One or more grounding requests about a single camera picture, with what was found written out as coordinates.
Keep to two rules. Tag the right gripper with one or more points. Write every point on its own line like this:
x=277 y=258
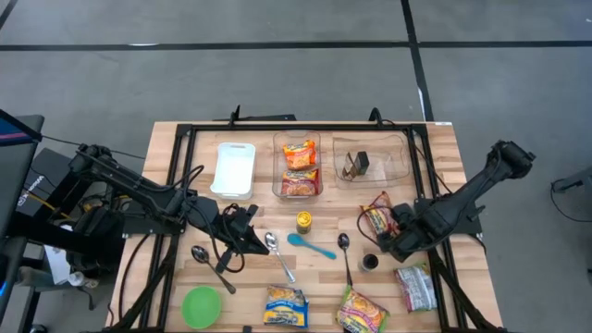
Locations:
x=401 y=240

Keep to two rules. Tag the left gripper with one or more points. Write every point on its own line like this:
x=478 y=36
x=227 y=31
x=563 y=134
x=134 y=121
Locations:
x=238 y=224

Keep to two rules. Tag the black lid spice jar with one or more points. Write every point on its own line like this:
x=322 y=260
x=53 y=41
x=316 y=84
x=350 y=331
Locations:
x=370 y=262

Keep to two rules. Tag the yellow lid spice jar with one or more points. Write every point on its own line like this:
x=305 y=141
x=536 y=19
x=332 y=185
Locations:
x=303 y=222

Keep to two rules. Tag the red ramen noodle packet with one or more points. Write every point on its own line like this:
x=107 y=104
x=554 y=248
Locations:
x=300 y=182

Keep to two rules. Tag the black spice tin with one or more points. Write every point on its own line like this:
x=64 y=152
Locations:
x=362 y=163

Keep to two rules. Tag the brown spice box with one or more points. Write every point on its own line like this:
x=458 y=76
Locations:
x=349 y=167

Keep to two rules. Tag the orange ramen noodle packet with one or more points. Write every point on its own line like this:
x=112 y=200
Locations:
x=299 y=155

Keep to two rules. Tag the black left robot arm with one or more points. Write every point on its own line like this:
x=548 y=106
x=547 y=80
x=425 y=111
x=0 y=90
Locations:
x=139 y=189

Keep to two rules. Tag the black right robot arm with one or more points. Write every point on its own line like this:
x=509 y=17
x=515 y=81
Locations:
x=462 y=199

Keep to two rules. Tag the silver metal spoon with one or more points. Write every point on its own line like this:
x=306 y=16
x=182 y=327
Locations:
x=271 y=240

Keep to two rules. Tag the red roast beef ramen packet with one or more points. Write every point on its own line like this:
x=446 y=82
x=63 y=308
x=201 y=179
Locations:
x=377 y=215

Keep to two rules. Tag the teal plastic spoon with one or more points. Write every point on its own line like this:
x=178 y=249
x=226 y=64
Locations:
x=296 y=240

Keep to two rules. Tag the grey printed ramen packet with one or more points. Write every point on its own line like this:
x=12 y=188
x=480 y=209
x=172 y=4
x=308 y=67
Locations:
x=415 y=289

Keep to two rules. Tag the deep clear plastic container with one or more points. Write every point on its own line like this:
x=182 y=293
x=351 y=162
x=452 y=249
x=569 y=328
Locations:
x=277 y=185

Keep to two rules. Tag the blue ramen noodle packet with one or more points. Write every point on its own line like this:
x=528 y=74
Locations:
x=286 y=307

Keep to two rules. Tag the white plastic bin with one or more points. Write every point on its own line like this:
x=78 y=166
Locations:
x=233 y=171

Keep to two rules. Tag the green plastic bowl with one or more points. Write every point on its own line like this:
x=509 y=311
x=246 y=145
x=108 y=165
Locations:
x=201 y=307

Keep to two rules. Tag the wide clear plastic tray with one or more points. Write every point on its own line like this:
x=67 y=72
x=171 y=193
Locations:
x=388 y=157

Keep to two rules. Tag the green ramen noodle packet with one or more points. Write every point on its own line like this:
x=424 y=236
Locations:
x=361 y=316

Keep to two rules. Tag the black floor equipment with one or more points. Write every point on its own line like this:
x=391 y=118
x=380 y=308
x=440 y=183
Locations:
x=97 y=236

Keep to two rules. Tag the small white cup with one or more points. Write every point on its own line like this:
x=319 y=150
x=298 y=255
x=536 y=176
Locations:
x=77 y=279

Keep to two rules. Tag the grey equipment stand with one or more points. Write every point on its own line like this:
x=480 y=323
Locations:
x=578 y=178

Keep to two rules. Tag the white paper sheet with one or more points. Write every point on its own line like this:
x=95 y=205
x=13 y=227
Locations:
x=57 y=266

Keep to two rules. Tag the black case white lettering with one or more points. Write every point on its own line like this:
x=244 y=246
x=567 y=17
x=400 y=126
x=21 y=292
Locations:
x=46 y=178

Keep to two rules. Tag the black computer monitor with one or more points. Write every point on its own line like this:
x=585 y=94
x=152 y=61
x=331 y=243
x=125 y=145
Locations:
x=14 y=185

